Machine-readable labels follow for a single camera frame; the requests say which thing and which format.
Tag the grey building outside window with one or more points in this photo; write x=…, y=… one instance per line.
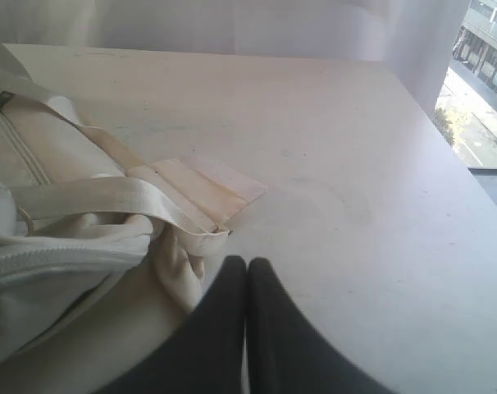
x=476, y=45

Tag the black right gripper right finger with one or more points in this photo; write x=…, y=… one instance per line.
x=286, y=354

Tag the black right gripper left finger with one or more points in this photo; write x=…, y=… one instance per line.
x=204, y=355

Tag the white curtain backdrop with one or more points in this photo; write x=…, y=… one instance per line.
x=414, y=38

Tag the beige fabric duffel bag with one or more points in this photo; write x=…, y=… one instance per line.
x=78, y=211

